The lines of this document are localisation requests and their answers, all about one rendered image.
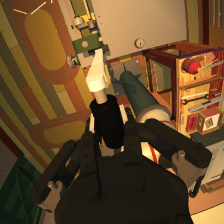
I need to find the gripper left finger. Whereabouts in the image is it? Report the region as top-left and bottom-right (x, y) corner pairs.
(28, 115), (102, 213)

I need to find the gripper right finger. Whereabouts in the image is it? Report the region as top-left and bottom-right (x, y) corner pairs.
(123, 118), (213, 188)

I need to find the grey handwheel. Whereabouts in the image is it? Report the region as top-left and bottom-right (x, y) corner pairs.
(66, 55), (80, 70)

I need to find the grey stack cutter body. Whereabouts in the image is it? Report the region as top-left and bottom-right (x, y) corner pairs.
(57, 0), (188, 60)

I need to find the brown box with pink label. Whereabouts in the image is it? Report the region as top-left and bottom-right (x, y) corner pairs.
(185, 113), (199, 134)

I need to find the brown box with white label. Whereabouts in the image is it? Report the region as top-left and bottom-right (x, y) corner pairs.
(195, 106), (224, 136)

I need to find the grey cabinet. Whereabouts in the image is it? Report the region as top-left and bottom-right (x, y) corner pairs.
(189, 126), (224, 199)

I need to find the green crate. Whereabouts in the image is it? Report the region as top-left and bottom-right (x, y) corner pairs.
(0, 152), (43, 224)

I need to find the black wrench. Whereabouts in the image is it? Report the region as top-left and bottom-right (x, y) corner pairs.
(181, 93), (210, 105)

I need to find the grey steel ruler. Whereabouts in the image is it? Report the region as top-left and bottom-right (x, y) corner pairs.
(188, 96), (224, 113)

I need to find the yellow tool board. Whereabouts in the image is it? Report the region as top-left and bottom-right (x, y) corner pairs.
(175, 49), (224, 136)

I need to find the white lever with black grip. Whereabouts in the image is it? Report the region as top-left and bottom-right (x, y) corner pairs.
(85, 48), (126, 149)

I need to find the red spool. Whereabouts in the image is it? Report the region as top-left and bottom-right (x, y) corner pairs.
(181, 57), (201, 75)

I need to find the grey dial knob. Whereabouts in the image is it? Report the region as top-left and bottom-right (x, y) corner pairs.
(134, 38), (145, 49)

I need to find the brown shelf unit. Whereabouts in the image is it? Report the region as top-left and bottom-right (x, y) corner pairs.
(202, 0), (224, 46)

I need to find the grey round knob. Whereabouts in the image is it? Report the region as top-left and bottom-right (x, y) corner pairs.
(72, 16), (86, 30)
(87, 19), (99, 35)

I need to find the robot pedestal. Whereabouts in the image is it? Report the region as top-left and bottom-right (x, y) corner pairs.
(108, 57), (166, 122)

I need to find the maroon frame rack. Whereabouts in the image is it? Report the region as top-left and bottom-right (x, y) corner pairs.
(142, 41), (224, 93)

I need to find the green bracket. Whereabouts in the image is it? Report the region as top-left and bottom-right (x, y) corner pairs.
(71, 33), (104, 55)

